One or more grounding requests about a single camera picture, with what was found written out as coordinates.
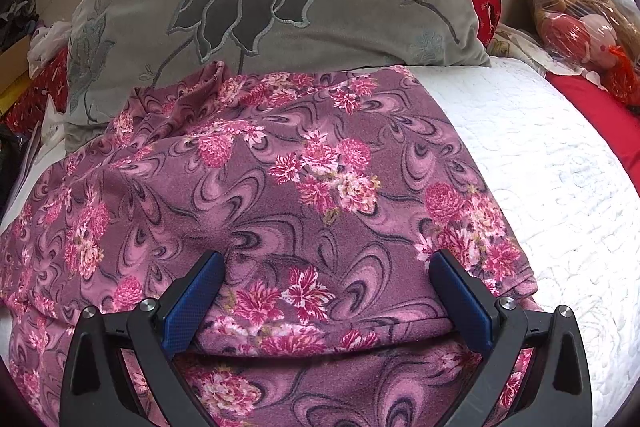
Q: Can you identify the dark clothing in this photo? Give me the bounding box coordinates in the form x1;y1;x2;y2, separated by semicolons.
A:
0;0;40;38

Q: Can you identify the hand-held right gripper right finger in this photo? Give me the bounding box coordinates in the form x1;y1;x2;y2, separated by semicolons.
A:
429;249;593;427

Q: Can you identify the plastic bag of plush toys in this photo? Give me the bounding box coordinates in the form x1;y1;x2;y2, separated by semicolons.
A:
524;0;640;108

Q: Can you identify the white quilted bedspread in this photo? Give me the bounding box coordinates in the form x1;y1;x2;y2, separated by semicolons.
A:
0;54;640;427

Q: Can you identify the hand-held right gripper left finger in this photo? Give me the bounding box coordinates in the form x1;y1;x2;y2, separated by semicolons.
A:
59;251;227;427

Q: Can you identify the yellow box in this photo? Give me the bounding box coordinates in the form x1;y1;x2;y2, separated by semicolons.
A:
0;52;36;110

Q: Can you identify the grey floral pillow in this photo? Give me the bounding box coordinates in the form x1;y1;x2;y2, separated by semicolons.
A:
65;0;493;152

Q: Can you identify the purple floral garment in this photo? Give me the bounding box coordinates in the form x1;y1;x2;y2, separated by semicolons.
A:
0;62;548;427

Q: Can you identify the red patterned cloth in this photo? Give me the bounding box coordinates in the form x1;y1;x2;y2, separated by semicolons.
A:
5;49;71;132

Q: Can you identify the cream printed cloth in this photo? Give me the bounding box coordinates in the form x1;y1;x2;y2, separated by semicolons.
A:
492;27;551;74

